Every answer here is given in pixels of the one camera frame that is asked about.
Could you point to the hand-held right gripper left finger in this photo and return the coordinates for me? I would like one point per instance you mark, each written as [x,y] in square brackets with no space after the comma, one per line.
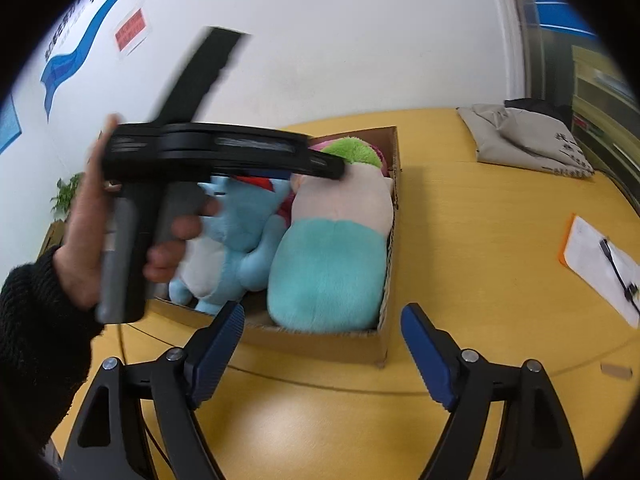
[220,355]

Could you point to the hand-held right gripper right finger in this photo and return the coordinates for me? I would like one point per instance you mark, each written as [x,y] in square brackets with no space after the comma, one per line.
[425,355]

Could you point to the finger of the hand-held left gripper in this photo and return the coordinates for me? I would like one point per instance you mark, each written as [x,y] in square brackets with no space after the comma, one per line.
[205,75]
[280,157]

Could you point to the blue and white plush toy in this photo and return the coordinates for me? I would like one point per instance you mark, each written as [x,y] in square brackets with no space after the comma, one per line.
[245,220]

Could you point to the cardboard box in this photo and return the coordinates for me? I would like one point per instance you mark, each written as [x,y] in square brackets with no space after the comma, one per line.
[320,347]

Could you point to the teal and beige plush toy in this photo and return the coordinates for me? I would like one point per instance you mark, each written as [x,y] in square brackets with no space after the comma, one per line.
[325,270]

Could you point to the person's left forearm black sleeve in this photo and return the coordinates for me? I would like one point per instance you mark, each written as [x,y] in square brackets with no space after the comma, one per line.
[35,345]

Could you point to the person's left hand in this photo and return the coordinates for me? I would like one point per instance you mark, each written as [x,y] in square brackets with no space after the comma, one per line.
[80,240]

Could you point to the green potted plant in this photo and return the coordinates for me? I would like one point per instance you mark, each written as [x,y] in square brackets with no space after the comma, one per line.
[67,195]

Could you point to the white paper with orange edge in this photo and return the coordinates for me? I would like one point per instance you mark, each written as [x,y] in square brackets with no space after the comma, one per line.
[585,255]

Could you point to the small beige block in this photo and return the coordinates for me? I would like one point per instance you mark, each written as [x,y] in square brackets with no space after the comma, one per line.
[616,370]

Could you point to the beige tote bag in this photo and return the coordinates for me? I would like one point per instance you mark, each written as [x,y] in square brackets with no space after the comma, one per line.
[520,142]

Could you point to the dark cloth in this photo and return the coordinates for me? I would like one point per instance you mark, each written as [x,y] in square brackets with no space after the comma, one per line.
[540,109]

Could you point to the yellow shelf behind glass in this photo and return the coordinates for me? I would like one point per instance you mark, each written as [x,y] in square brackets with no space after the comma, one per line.
[605,105]

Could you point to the blue glass banner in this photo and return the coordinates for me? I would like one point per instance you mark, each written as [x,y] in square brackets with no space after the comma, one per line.
[565,17]

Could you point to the red wall notice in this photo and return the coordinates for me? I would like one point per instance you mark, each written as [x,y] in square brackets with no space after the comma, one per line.
[131,31]

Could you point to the blue framed wall poster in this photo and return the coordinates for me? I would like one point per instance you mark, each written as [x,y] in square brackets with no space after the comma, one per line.
[9,127]

